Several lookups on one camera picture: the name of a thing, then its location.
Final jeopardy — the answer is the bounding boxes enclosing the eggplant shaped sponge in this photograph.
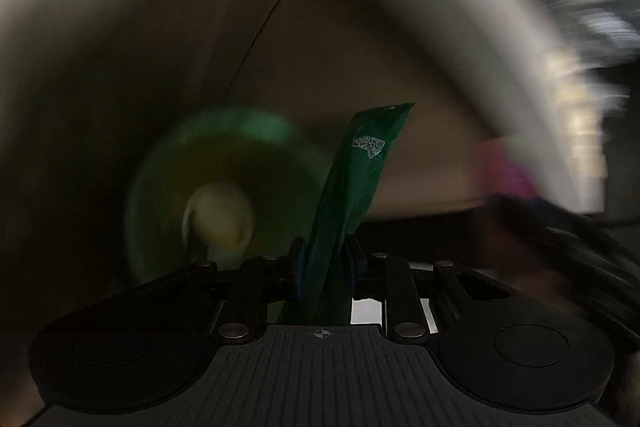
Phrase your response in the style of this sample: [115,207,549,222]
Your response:
[474,139,538,204]

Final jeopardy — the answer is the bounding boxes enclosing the white instant noodle cup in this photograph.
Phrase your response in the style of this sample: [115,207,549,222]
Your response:
[182,182,255,271]

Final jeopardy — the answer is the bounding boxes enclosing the green snack wrapper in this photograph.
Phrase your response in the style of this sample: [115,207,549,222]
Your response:
[277,103,413,327]

